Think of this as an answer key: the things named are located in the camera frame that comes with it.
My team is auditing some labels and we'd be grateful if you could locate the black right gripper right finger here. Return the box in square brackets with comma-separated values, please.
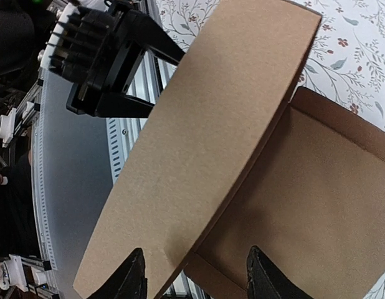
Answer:
[246, 245, 312, 299]

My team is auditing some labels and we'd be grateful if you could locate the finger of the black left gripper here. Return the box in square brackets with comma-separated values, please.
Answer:
[97, 93, 154, 118]
[126, 11, 185, 66]

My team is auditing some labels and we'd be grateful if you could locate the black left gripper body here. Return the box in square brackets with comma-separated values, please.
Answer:
[48, 1, 143, 117]

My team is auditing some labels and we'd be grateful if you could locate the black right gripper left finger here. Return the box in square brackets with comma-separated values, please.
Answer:
[88, 248, 148, 299]

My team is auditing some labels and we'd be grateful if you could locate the brown cardboard box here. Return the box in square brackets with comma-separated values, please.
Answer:
[74, 1, 385, 298]

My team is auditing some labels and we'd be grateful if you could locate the person in black shirt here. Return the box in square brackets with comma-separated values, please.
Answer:
[0, 153, 40, 257]

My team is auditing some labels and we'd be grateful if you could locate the floral white table mat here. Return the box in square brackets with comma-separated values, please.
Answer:
[154, 1, 385, 298]

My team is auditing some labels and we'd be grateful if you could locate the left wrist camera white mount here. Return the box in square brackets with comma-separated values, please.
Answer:
[38, 2, 78, 70]

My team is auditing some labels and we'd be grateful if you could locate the aluminium front rail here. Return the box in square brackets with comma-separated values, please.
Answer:
[31, 69, 146, 298]

